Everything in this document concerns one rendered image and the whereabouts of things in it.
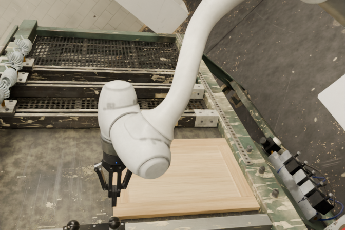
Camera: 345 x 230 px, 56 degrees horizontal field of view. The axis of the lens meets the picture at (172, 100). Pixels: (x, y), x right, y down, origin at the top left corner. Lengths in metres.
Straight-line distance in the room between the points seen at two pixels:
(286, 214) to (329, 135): 1.22
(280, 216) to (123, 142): 0.77
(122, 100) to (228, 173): 0.77
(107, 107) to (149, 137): 0.17
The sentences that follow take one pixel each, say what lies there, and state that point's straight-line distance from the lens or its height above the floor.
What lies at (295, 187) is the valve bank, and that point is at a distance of 1.51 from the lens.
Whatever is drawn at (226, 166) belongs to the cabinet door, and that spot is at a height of 0.94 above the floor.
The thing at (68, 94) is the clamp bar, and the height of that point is 1.53.
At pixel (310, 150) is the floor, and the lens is 2.50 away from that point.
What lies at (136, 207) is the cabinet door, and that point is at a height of 1.28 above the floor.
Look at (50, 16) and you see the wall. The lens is 6.95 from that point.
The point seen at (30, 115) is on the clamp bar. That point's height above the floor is 1.68.
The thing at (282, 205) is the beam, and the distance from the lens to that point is 1.38.
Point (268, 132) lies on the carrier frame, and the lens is 2.53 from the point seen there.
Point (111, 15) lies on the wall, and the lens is 6.78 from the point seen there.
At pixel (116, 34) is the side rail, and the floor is 1.31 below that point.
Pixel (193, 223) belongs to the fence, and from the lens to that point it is 1.22.
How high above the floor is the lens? 1.95
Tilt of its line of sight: 28 degrees down
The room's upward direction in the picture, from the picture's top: 55 degrees counter-clockwise
